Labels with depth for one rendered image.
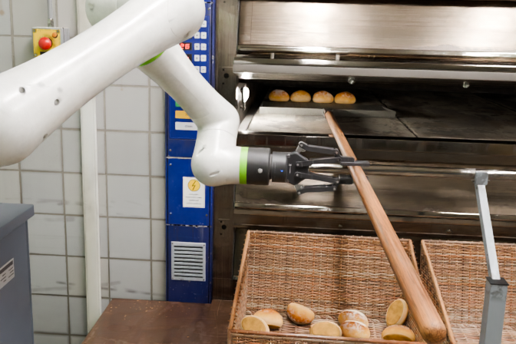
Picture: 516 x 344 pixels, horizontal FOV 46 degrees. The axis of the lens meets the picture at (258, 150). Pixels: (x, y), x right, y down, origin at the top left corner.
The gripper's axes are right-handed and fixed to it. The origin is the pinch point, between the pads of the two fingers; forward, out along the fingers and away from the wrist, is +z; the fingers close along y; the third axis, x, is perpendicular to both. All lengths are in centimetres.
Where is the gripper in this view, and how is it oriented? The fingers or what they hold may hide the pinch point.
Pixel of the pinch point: (354, 170)
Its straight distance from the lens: 150.3
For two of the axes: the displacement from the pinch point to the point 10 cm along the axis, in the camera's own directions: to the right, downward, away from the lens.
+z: 10.0, 0.4, -0.4
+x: -0.5, 2.0, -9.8
